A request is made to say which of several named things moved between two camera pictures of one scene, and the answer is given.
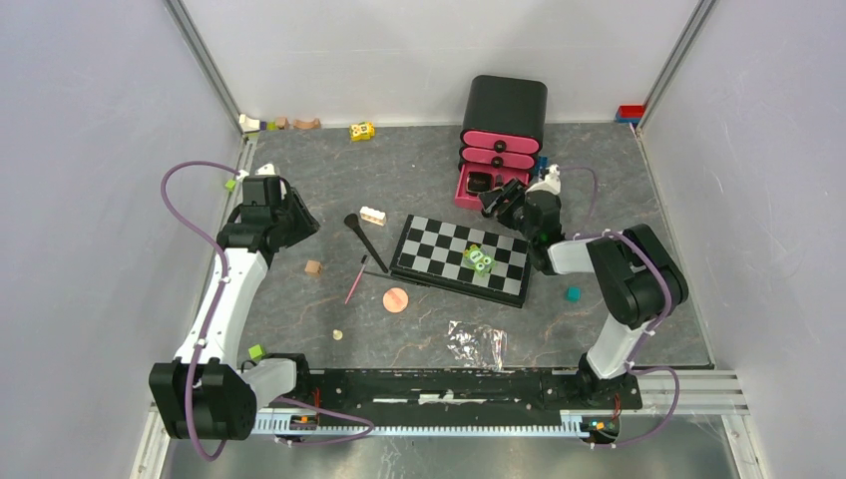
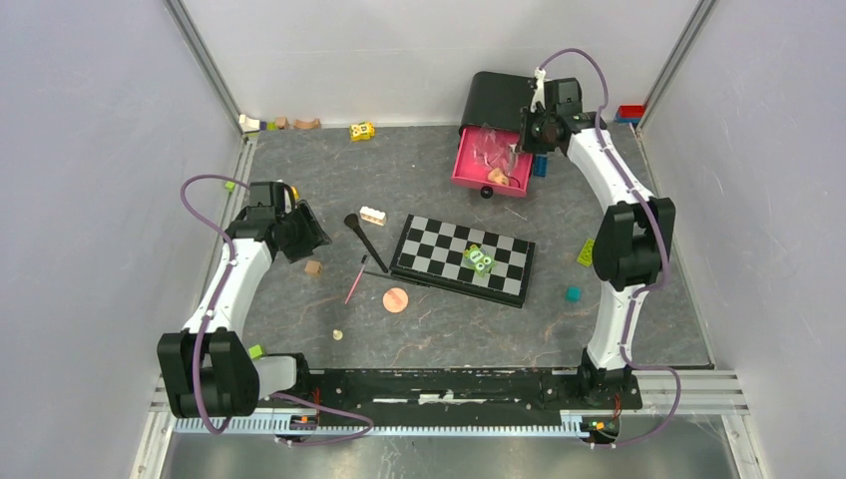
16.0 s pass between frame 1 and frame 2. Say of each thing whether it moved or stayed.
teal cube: stayed
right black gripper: moved
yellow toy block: stayed
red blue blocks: stayed
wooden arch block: stayed
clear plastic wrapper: moved
